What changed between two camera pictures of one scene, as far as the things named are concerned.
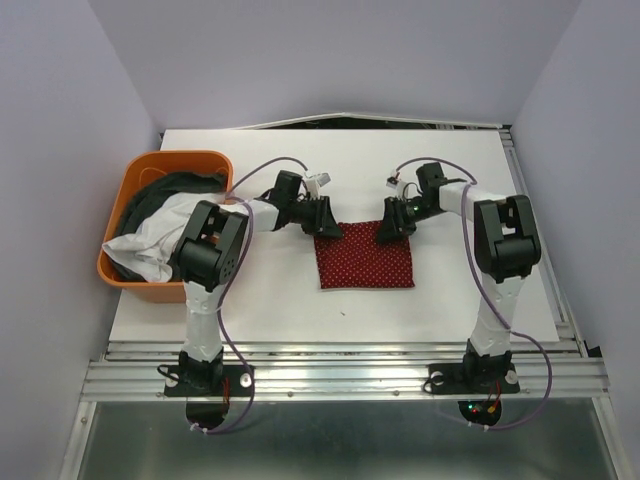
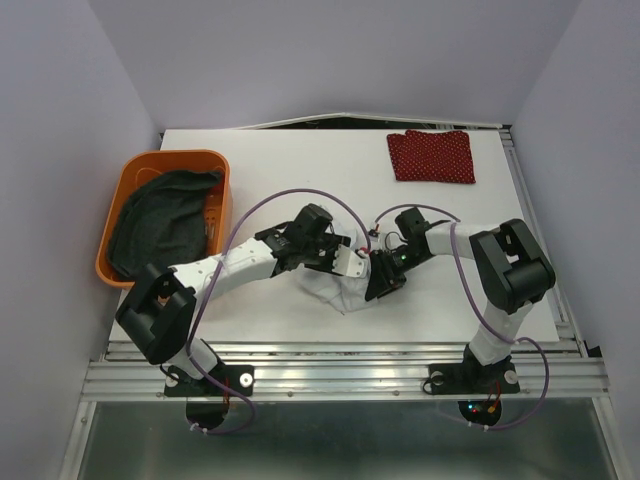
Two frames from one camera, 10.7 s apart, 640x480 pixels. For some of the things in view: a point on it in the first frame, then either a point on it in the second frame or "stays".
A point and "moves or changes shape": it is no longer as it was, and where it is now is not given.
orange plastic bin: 147,162 stays
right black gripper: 394,223 → 383,277
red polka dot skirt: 359,261 moves or changes shape
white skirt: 150,248 → 344,293
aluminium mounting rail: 348,370 stays
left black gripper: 324,222 → 333,240
